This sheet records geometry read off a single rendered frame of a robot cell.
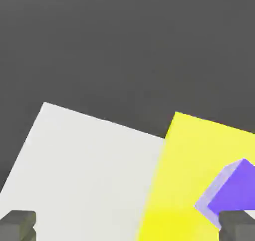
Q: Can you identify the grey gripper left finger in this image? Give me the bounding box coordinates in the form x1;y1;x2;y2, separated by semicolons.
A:
0;210;37;241

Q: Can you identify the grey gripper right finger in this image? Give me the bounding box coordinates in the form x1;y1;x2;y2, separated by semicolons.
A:
218;209;255;241

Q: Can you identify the small purple cube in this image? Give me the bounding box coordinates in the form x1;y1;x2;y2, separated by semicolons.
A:
194;158;255;230

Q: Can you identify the large yellow box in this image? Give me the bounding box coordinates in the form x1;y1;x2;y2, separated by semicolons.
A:
135;111;255;241

